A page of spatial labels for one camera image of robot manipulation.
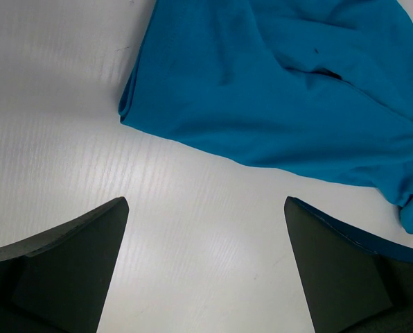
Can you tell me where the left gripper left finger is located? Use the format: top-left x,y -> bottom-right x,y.
0,197 -> 129,332

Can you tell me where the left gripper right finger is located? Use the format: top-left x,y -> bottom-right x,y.
284,197 -> 413,332

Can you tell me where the teal blue t shirt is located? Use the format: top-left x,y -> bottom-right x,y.
118,1 -> 413,234

